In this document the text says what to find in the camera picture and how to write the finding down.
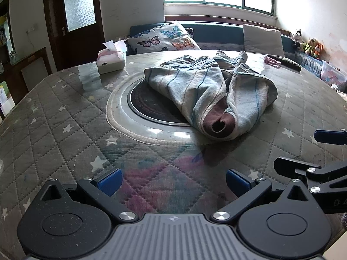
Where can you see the dark wooden door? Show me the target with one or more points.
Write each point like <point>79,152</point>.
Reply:
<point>81,46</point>

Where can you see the striped towel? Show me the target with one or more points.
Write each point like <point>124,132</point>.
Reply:
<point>189,86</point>

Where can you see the beige pillow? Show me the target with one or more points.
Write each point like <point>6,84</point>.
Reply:
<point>263,39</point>

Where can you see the wall switch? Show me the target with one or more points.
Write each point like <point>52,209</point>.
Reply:
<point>31,29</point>

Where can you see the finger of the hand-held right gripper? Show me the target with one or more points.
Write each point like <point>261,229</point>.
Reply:
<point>325,136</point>
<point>287,165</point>

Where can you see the grey star quilted table cover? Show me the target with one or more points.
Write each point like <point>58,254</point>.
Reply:
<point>54,119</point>

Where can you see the clear plastic storage box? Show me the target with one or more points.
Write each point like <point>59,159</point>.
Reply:
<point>333,73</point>

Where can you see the round black hot plate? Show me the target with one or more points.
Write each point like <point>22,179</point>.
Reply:
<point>151,105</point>

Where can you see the pale crumpled cloth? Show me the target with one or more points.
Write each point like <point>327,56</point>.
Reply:
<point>340,90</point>

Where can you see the blue sofa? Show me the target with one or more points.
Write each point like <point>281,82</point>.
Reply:
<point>217,35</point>

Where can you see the yellow green paper card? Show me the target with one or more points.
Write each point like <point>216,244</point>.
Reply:
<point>6,97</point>

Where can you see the black remote control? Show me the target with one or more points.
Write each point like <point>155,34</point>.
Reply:
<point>290,62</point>

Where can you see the wooden shelf with items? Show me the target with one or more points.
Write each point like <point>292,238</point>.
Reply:
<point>5,32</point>

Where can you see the white tissue box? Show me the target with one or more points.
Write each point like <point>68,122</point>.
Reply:
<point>111,62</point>

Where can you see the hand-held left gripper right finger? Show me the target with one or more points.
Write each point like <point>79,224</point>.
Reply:
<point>238,182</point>

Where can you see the dark wooden cabinet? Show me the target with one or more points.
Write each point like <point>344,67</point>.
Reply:
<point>35,73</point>

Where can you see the butterfly print pillow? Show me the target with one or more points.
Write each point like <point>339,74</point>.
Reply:
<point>162,38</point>

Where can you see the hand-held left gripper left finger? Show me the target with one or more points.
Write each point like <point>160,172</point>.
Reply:
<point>109,182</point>

